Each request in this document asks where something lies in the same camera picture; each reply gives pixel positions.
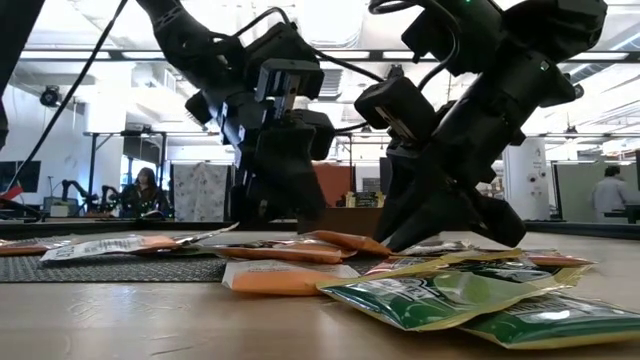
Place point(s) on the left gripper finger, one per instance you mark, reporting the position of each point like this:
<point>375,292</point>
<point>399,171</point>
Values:
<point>295,175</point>
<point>245,195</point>

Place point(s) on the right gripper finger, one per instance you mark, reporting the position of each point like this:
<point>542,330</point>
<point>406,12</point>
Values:
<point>440,220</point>
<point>400,190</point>

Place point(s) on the yellow black tea packet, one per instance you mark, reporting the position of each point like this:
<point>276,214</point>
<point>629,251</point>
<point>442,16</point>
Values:
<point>210,234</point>

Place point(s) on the brown wooden tea organizer box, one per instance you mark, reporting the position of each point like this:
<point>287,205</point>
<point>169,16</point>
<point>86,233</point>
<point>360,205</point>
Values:
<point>345,220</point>

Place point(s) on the white orange tea packet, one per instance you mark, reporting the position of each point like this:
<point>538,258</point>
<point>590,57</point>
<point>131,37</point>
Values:
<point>350,242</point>
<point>110,246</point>
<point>280,253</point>
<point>280,281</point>

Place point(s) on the dark grey ribbed placemat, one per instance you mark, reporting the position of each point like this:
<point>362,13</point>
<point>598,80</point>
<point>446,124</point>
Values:
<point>100,270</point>

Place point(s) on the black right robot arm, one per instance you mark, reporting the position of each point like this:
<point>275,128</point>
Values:
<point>525,75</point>

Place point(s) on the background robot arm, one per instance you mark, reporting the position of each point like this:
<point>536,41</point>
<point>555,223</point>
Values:
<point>107,194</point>

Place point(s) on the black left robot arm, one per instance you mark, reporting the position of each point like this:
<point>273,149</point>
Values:
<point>185,35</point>

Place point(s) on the patterned white curtain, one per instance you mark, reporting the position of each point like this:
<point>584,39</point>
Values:
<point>200,192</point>

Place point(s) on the white pillar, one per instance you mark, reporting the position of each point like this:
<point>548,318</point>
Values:
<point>525,175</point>

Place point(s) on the seated person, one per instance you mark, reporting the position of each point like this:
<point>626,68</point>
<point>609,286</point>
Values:
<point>142,195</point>

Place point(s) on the standing person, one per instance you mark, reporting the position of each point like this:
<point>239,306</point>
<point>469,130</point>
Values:
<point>610,192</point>

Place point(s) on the black ceiling spotlight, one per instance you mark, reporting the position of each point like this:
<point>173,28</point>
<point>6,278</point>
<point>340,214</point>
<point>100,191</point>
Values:
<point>50,96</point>

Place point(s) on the black monitor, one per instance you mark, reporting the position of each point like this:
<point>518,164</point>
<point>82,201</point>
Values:
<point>20,175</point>

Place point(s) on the red object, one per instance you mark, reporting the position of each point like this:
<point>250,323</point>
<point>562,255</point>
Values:
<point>10,193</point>

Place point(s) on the orange wall panel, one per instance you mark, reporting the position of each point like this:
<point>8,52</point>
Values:
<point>332,182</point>

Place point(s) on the black rack frame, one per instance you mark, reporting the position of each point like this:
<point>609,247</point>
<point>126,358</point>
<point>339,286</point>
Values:
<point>142,150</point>

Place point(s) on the grey partition wall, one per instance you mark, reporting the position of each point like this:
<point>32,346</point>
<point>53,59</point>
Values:
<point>575,195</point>

